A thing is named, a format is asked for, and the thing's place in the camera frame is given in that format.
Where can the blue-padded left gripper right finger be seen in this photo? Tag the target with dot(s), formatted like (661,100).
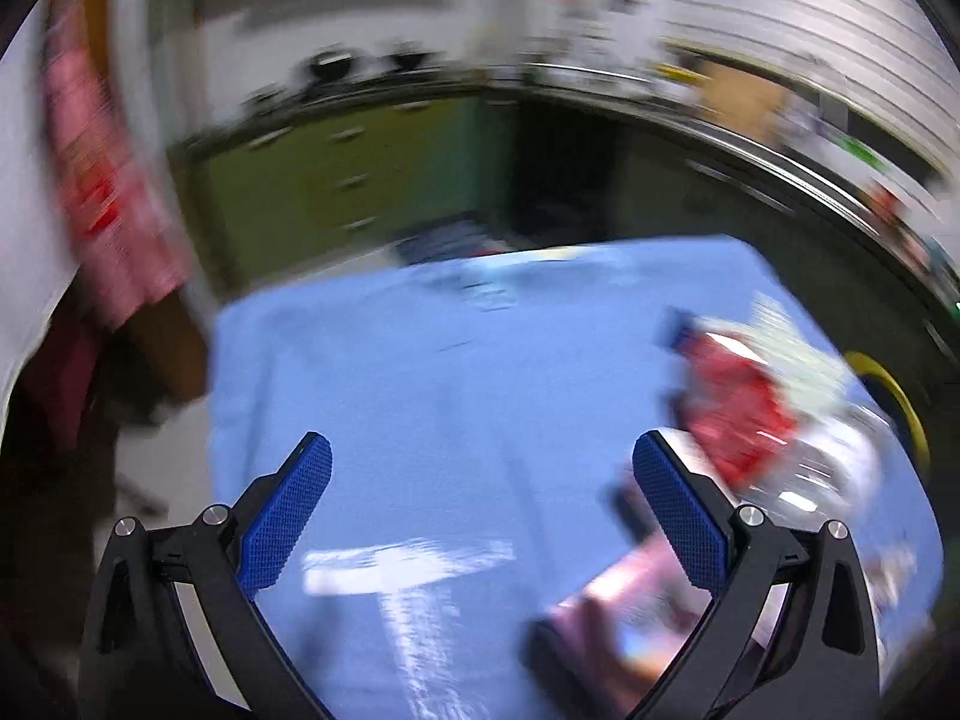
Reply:
(788,631)

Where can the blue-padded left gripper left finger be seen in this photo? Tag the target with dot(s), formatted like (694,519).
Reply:
(138,659)

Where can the pink purple box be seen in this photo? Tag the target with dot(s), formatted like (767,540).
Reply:
(601,650)

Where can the red snack wrapper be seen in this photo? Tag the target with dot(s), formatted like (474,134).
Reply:
(732,404)

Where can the yellow-rimmed trash bin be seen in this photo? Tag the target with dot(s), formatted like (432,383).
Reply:
(894,401)

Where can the green kitchen cabinets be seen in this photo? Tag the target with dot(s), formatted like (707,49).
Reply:
(289,197)

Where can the light blue tablecloth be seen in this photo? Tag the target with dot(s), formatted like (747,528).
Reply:
(481,415)

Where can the red checkered apron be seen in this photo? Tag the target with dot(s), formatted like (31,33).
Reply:
(129,250)

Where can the white hanging cloth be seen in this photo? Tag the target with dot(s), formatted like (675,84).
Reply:
(37,265)

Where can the white window blind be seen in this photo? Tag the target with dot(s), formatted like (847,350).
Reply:
(882,57)

